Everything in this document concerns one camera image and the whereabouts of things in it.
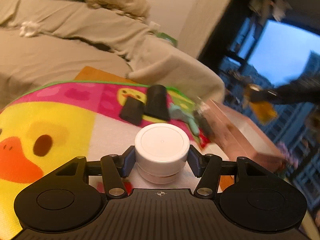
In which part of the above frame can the white round jar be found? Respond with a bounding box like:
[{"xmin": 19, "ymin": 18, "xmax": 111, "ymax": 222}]
[{"xmin": 135, "ymin": 123, "xmax": 190, "ymax": 184}]

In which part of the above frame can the teal plastic toy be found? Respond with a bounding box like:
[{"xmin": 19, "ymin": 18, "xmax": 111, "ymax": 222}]
[{"xmin": 168, "ymin": 103, "xmax": 200, "ymax": 137}]

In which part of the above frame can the pink cardboard box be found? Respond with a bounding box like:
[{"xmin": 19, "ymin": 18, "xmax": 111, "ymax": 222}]
[{"xmin": 203, "ymin": 100, "xmax": 285, "ymax": 172}]

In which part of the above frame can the amber liquid bottle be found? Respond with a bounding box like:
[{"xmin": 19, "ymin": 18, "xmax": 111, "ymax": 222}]
[{"xmin": 249, "ymin": 101, "xmax": 278, "ymax": 125}]

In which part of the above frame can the beige covered sofa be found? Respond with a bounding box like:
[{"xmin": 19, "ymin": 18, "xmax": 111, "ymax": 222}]
[{"xmin": 1, "ymin": 0, "xmax": 225, "ymax": 106}]

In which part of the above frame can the clear plastic bag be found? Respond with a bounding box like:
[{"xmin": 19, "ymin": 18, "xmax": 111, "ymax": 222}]
[{"xmin": 193, "ymin": 97, "xmax": 214, "ymax": 138}]

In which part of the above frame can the black rectangular box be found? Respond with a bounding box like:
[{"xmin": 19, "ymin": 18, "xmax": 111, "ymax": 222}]
[{"xmin": 119, "ymin": 96, "xmax": 144, "ymax": 126}]

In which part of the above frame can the white plush toy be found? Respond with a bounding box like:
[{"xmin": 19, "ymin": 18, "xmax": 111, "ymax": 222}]
[{"xmin": 20, "ymin": 21, "xmax": 40, "ymax": 37}]

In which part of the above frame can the colourful cartoon play mat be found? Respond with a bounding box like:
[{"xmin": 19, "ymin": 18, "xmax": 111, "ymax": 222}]
[{"xmin": 0, "ymin": 80, "xmax": 235, "ymax": 240}]

